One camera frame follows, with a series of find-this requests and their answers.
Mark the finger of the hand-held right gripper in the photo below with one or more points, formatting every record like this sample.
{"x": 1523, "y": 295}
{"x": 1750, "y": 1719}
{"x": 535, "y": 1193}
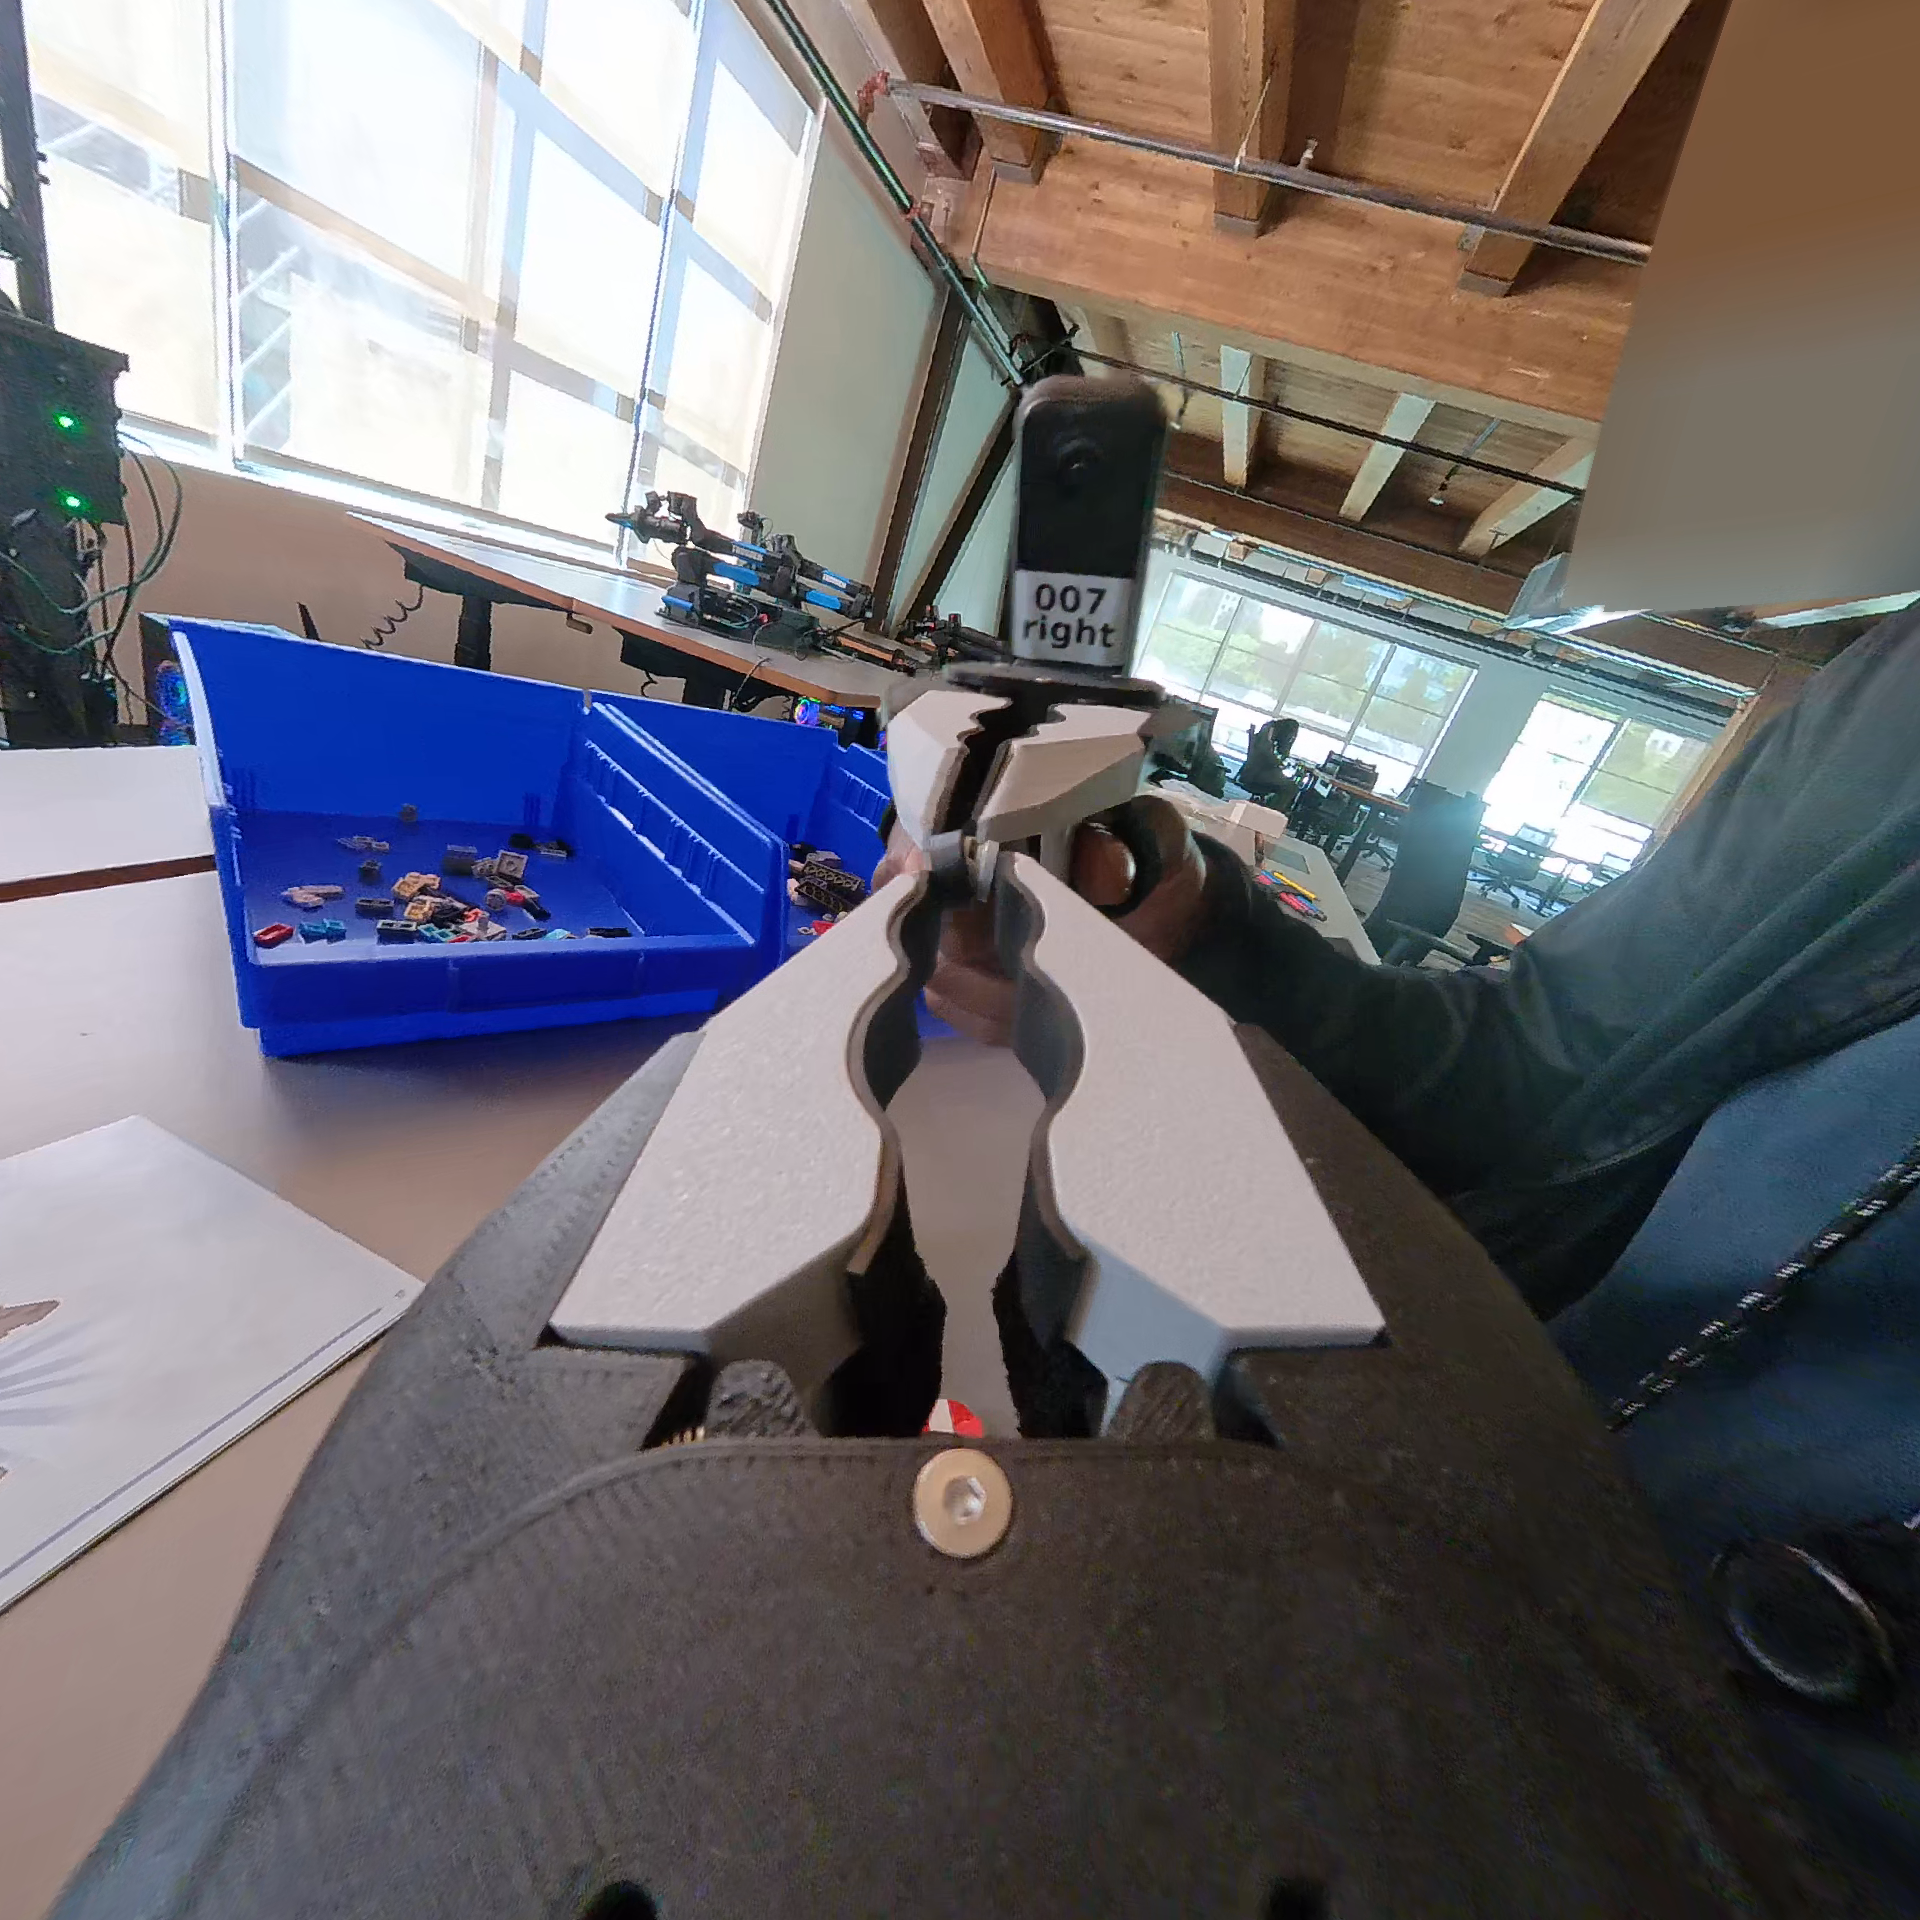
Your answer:
{"x": 929, "y": 764}
{"x": 1065, "y": 764}

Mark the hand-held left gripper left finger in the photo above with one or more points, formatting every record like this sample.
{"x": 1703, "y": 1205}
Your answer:
{"x": 721, "y": 1186}

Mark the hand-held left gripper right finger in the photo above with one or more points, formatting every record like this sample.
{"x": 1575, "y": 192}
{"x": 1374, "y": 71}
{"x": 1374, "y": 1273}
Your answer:
{"x": 1202, "y": 1186}

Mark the blue plastic bin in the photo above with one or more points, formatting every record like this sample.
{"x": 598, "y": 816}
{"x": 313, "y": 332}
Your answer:
{"x": 451, "y": 990}
{"x": 842, "y": 780}

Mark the toy instruction booklet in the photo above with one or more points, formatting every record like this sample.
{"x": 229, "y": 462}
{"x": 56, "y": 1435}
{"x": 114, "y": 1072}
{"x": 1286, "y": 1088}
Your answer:
{"x": 178, "y": 1319}

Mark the person's right forearm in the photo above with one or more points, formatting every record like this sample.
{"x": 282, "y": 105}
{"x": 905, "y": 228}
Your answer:
{"x": 1378, "y": 1005}

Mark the grey desk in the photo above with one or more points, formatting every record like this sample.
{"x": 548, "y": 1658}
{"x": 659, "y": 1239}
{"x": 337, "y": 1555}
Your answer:
{"x": 373, "y": 1108}

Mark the long wooden desk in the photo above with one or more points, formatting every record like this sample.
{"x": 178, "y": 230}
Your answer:
{"x": 598, "y": 593}

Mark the person's right hand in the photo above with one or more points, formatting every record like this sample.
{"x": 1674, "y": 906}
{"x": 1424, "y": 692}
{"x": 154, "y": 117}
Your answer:
{"x": 975, "y": 990}

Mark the black toy beam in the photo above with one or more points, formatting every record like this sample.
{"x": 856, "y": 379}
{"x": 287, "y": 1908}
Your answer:
{"x": 826, "y": 884}

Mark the red and grey toy assembly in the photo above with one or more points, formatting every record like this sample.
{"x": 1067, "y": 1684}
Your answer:
{"x": 952, "y": 1418}

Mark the black office chair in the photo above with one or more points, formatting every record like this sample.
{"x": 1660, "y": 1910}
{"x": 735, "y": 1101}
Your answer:
{"x": 1418, "y": 871}

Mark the pile of small toy bricks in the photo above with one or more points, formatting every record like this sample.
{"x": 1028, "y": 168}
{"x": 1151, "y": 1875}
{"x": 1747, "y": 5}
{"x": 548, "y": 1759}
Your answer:
{"x": 509, "y": 865}

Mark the person's torso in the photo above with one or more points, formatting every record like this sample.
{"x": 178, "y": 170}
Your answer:
{"x": 1772, "y": 1203}

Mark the white table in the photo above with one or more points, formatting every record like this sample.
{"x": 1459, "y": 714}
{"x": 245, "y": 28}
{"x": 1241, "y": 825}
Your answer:
{"x": 89, "y": 803}

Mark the large window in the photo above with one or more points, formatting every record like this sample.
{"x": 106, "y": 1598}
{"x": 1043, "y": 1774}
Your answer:
{"x": 373, "y": 223}

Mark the black equipment rack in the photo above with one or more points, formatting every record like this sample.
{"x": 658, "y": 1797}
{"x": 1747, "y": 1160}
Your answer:
{"x": 46, "y": 391}

